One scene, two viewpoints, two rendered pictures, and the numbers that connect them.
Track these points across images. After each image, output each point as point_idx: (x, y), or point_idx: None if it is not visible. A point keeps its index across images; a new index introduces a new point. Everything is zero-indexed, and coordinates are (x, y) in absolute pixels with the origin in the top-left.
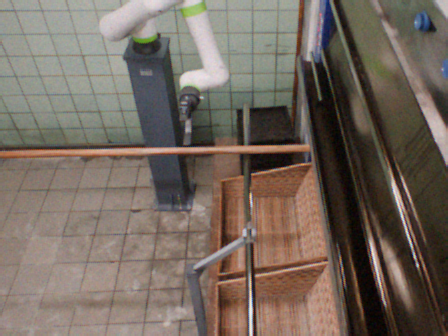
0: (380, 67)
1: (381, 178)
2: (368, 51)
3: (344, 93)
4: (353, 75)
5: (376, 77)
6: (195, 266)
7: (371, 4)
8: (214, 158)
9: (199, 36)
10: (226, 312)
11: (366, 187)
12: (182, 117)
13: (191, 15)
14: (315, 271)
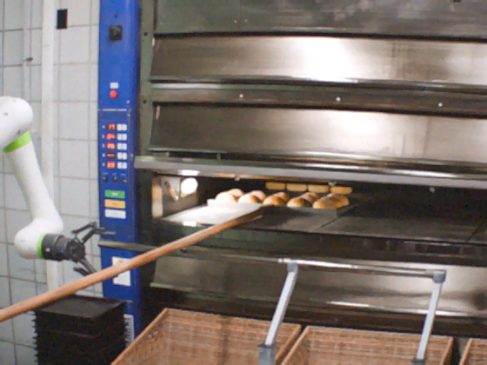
0: (310, 57)
1: (363, 129)
2: (281, 62)
3: (237, 139)
4: (287, 78)
5: (313, 64)
6: (268, 340)
7: (263, 29)
8: None
9: (35, 169)
10: None
11: (353, 149)
12: (109, 233)
13: (27, 142)
14: (303, 346)
